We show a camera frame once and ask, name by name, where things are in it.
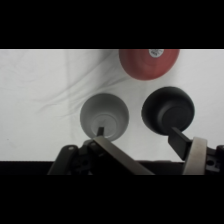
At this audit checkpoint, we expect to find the red plastic bowl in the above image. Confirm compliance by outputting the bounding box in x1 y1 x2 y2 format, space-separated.
118 49 181 81

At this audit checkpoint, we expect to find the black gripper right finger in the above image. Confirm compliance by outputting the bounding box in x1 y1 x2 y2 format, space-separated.
167 126 209 176

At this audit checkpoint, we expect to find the grey plastic bowl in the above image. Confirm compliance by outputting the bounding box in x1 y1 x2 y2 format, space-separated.
79 92 130 142

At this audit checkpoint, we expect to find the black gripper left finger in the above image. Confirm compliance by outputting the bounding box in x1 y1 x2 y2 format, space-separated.
92 126 155 176

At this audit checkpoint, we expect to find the black plastic bowl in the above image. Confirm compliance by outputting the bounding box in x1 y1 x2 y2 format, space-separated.
140 86 196 136

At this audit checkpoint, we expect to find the white wrinkled tablecloth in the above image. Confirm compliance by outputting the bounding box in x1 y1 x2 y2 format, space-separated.
0 49 224 163

